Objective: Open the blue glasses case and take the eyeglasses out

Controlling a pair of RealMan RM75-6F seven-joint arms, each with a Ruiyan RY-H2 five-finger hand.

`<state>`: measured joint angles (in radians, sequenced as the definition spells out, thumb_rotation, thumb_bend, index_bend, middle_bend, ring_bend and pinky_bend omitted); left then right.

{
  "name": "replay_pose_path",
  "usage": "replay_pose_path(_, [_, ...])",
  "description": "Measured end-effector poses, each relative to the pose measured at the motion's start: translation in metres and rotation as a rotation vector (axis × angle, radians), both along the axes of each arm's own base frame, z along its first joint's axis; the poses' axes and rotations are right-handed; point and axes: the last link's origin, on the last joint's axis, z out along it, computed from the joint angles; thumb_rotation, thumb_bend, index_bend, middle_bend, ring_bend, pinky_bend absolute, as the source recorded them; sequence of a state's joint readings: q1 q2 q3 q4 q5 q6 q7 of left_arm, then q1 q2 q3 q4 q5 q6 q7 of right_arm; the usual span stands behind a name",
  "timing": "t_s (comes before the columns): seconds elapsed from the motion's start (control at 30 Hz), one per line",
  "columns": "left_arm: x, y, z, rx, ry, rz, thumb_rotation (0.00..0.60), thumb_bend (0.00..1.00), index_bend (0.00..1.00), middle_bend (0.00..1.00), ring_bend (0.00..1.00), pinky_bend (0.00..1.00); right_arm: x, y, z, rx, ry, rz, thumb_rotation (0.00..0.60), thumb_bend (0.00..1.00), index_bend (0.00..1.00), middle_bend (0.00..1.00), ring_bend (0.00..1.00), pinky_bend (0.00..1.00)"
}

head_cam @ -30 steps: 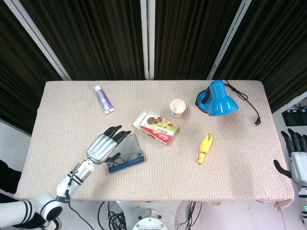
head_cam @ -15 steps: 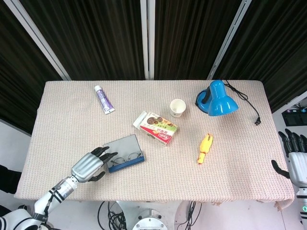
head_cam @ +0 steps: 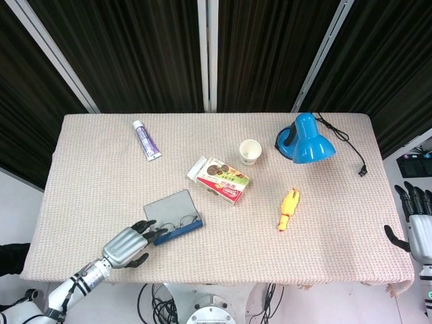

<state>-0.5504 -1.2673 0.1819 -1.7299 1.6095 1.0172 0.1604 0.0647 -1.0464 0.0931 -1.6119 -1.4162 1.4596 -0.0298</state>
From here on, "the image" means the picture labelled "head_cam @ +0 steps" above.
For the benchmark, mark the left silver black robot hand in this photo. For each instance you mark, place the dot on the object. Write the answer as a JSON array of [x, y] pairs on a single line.
[[125, 248]]

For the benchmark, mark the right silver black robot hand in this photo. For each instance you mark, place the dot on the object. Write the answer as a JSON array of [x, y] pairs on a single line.
[[422, 236]]

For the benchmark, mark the blue glasses case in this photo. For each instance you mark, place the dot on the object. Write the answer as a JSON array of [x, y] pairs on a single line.
[[168, 207]]

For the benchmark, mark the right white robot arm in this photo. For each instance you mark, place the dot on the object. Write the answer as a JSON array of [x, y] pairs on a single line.
[[426, 287]]

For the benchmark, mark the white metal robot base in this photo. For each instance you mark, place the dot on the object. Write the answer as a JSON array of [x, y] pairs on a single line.
[[212, 310]]

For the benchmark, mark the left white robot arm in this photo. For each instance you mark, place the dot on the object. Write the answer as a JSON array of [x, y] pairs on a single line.
[[67, 290]]

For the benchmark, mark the red green cookie box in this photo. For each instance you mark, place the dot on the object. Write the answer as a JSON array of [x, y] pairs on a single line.
[[222, 182]]

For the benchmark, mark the black electronic device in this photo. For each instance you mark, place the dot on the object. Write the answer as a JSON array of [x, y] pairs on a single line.
[[413, 167]]

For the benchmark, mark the purple white toothpaste tube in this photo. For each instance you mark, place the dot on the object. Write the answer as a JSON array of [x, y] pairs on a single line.
[[146, 140]]

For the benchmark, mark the beige woven tablecloth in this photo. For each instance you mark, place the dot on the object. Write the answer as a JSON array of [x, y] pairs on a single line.
[[236, 253]]

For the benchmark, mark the yellow rubber chicken toy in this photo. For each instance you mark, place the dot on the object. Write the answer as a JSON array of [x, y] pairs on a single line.
[[288, 207]]

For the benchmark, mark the blue desk lamp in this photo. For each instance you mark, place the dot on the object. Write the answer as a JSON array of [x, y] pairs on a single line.
[[310, 141]]

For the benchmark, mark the white paper cup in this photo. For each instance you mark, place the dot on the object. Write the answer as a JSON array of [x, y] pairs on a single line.
[[250, 152]]

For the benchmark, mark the black pleated curtain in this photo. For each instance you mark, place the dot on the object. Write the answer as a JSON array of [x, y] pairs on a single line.
[[266, 50], [135, 50], [20, 101], [388, 67]]

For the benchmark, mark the thin metal frame eyeglasses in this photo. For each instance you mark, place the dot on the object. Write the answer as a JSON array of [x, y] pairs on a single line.
[[185, 221]]

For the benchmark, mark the white frame post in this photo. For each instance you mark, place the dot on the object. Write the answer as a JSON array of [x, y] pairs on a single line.
[[57, 57], [207, 54], [322, 57]]

